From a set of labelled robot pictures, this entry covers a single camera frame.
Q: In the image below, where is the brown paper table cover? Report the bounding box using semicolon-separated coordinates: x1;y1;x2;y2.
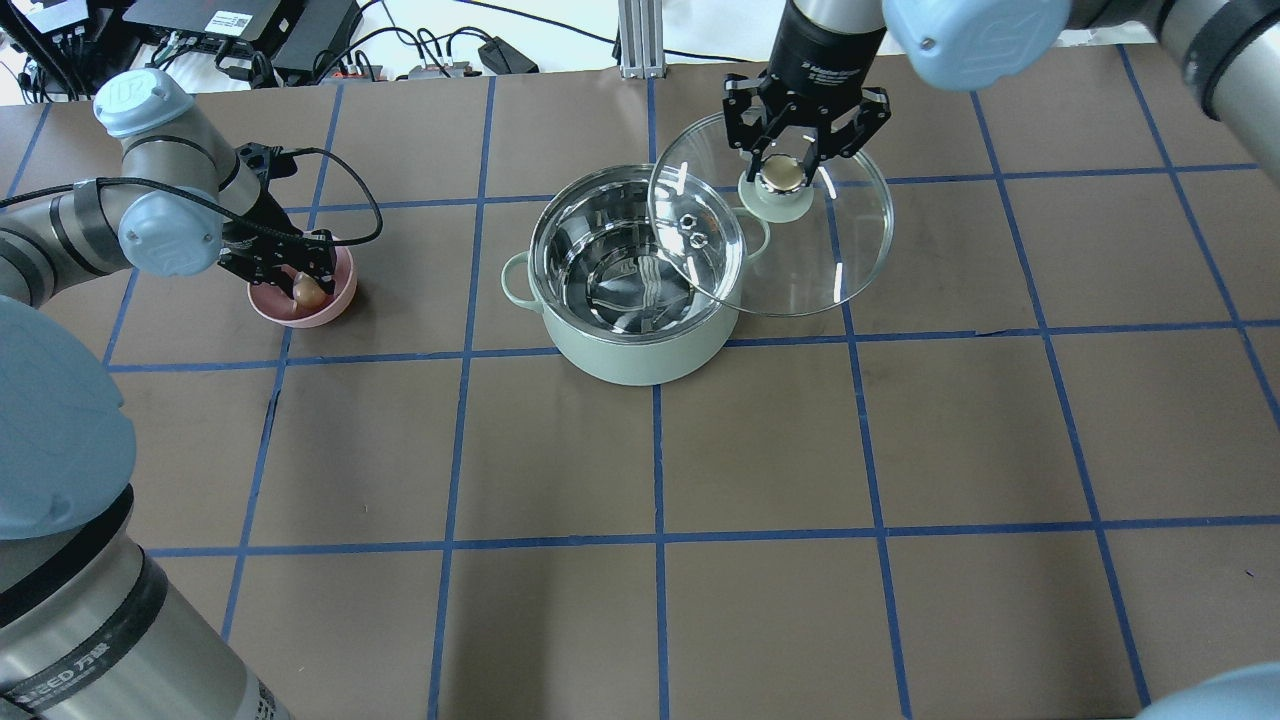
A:
44;45;1277;719

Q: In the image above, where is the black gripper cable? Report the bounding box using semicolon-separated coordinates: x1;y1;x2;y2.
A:
0;147;385;249

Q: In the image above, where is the pink bowl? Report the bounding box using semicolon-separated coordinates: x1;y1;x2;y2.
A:
246;247;358;329

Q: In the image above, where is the glass pot lid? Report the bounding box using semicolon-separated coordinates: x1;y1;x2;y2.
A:
646;115;895;316

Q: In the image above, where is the aluminium frame post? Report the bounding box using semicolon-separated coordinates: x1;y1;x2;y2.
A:
616;0;667;79

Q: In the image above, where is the black electronics box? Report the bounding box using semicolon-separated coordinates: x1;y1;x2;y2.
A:
123;1;362;86

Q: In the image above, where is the brown egg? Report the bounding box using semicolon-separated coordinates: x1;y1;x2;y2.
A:
292;273;328;311

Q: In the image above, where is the pale green cooking pot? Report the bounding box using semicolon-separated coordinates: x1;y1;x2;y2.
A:
500;164;771;386

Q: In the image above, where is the black power brick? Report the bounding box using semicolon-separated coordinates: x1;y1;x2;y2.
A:
477;36;540;76

